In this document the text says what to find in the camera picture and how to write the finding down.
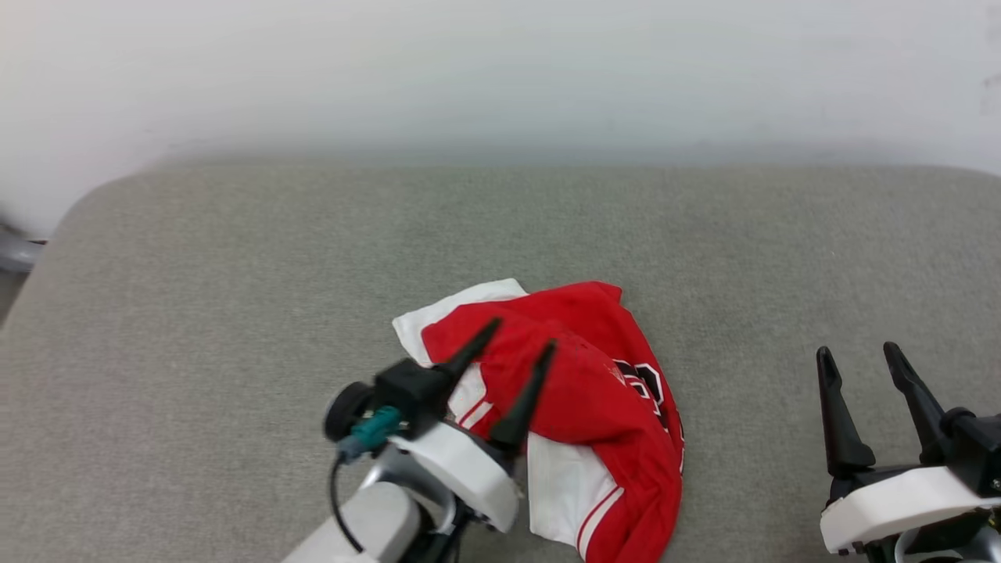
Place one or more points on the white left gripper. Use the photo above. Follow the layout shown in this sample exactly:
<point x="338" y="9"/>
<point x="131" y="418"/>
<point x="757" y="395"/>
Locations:
<point x="469" y="469"/>

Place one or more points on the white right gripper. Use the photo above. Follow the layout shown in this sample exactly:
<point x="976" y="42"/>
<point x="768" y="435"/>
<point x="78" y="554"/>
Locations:
<point x="899" y="500"/>

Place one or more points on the red white Bulls jersey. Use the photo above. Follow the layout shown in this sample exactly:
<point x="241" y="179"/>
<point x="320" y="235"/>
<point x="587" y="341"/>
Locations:
<point x="594" y="375"/>

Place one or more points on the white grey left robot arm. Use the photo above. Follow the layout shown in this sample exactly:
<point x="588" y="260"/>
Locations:
<point x="379" y="520"/>

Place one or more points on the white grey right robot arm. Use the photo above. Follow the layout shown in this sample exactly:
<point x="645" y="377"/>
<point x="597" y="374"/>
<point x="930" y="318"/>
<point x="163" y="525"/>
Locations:
<point x="987" y="547"/>

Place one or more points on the grey fabric sofa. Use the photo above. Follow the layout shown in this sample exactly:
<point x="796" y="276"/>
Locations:
<point x="235" y="313"/>

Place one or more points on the grey rounded object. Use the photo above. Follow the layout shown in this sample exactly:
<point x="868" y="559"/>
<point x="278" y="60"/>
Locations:
<point x="17" y="252"/>

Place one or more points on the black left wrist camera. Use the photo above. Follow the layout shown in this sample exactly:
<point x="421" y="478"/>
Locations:
<point x="410" y="391"/>

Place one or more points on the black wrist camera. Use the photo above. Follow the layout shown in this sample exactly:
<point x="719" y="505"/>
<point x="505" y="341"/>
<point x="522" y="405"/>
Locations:
<point x="977" y="453"/>
<point x="410" y="391"/>

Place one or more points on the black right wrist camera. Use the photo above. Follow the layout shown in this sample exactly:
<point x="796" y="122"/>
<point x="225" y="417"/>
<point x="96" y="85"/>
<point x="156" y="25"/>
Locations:
<point x="977" y="453"/>

